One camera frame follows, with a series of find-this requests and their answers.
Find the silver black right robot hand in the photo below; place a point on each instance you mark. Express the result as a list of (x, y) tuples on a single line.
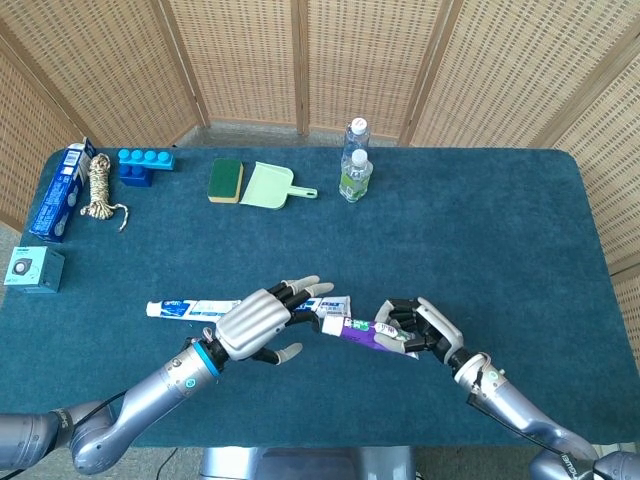
[(440, 332)]

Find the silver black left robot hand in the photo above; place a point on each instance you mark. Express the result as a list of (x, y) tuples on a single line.
[(250, 325)]

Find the short purple toothpaste tube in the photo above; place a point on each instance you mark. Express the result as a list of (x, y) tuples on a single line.
[(360, 334)]

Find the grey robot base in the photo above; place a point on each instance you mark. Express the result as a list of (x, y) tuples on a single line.
[(300, 462)]

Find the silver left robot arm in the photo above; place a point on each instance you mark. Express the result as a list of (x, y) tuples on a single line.
[(150, 395)]

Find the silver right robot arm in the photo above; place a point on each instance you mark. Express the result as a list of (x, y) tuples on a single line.
[(520, 415)]

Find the crumpled blue white toothpaste tube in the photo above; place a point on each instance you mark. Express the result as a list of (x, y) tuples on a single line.
[(185, 309)]

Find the teal table cloth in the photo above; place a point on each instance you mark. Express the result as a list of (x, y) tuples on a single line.
[(400, 240)]

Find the light green plastic dustpan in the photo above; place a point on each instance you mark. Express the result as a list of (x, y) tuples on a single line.
[(265, 187)]

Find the green yellow sponge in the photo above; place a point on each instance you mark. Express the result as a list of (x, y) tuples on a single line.
[(226, 180)]

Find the clear bottle with green label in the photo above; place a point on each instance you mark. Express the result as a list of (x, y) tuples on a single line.
[(356, 180)]

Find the dark blue toy brick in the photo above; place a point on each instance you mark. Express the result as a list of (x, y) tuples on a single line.
[(136, 177)]

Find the light blue long toy brick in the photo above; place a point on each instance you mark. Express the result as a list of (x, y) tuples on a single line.
[(147, 159)]

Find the tall clear plastic bottle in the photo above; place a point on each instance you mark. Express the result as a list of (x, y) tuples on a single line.
[(356, 137)]

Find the teal cube product box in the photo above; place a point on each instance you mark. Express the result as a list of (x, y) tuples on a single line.
[(32, 270)]

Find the blue white carton box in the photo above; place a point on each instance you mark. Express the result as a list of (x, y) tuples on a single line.
[(57, 195)]

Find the bamboo folding screen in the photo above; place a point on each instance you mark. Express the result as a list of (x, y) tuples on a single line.
[(250, 60)]

